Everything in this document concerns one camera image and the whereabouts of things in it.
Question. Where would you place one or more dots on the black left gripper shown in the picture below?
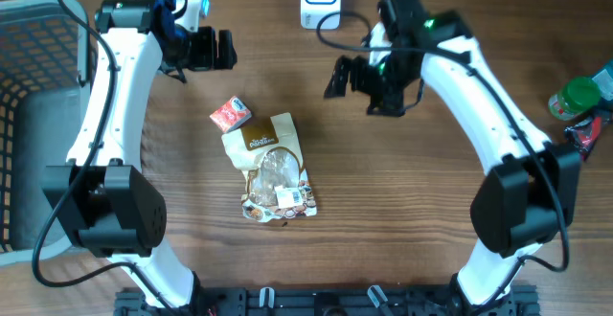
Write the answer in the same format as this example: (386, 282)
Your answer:
(207, 57)

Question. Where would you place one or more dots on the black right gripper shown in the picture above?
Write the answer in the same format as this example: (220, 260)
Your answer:
(395, 102)

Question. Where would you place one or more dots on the red tissue pack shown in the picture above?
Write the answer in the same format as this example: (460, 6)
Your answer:
(231, 115)

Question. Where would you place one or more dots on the beige nut snack pouch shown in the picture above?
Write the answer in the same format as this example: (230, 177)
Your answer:
(269, 156)

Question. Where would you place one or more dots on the green lid jar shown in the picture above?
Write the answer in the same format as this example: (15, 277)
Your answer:
(575, 98)

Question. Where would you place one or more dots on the black orange hex wrench pack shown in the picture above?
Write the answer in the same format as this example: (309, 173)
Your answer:
(584, 135)

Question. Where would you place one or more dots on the blue mouthwash bottle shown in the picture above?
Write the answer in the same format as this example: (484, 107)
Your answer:
(604, 79)

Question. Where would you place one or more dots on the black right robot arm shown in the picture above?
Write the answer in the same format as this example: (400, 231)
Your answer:
(529, 191)

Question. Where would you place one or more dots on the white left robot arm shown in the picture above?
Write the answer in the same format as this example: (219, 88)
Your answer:
(100, 196)

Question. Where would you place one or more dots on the dark grey plastic basket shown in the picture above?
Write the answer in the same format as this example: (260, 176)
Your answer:
(47, 67)

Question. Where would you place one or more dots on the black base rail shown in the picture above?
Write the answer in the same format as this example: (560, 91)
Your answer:
(412, 300)

